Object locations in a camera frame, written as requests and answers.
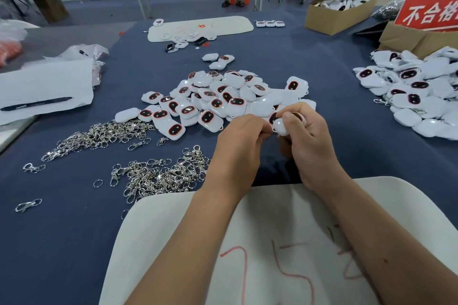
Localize person's left forearm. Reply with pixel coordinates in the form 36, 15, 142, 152
125, 187, 251, 305

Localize flat brown cardboard box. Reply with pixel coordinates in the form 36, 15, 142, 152
378, 21, 458, 59

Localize white paper sheet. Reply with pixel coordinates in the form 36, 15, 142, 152
0, 59, 95, 127

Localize person's right hand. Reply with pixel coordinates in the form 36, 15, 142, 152
275, 102, 346, 193

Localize person's right forearm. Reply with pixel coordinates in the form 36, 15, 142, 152
318, 169, 458, 305

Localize person's left hand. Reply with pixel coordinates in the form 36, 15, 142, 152
207, 114, 273, 201

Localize long white foam board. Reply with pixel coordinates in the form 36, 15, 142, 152
147, 16, 255, 43

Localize white foam board red marks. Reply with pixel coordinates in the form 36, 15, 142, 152
99, 176, 458, 305

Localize open cardboard box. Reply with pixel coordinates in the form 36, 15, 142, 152
305, 0, 387, 36

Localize red sign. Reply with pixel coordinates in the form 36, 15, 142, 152
394, 0, 458, 32

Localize white plastic bag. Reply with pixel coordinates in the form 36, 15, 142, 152
0, 19, 40, 43

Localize white tag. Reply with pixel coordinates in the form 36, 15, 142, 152
271, 110, 307, 138

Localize orange bag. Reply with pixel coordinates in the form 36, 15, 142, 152
0, 40, 24, 68

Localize black pen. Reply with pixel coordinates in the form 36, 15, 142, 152
0, 97, 73, 112

